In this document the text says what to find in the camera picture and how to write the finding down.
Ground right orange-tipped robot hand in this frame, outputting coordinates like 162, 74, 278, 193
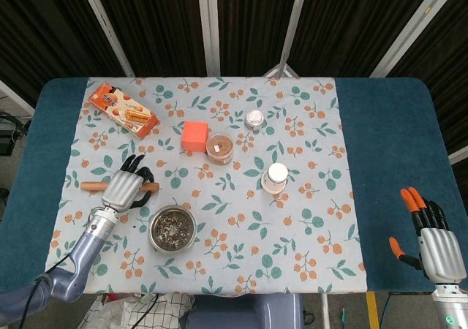
388, 186, 464, 284

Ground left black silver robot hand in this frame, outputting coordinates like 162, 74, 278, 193
101, 154, 156, 213

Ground wooden rolling pin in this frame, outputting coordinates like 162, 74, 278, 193
80, 181, 161, 193

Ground brown and white mixed grains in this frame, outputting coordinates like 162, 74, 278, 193
152, 211, 194, 245

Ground metal bowl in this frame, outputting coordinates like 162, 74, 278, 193
148, 204, 197, 252

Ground orange biscuit box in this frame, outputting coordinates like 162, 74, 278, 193
88, 83, 160, 140

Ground orange cube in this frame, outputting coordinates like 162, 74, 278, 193
181, 121, 210, 153

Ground clear jar of rubber bands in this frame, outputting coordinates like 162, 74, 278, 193
205, 132, 235, 166

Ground blue table cover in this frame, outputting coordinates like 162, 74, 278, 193
0, 76, 468, 295

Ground checkered white cloth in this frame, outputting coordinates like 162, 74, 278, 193
78, 292, 197, 329

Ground floral tablecloth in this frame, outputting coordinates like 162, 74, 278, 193
39, 76, 369, 295

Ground small clear jar of clips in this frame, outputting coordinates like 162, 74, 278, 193
244, 110, 265, 132

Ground white paper cup stack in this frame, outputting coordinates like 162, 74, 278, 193
260, 162, 289, 194

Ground grey-blue robot torso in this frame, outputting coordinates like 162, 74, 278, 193
181, 292, 305, 329

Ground grey tripod stand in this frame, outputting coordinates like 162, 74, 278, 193
263, 50, 301, 78

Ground black equipment with cables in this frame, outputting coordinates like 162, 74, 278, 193
0, 112, 32, 157

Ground white partition post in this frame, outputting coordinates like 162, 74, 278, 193
281, 0, 312, 65
369, 0, 450, 78
76, 0, 136, 77
196, 0, 222, 77

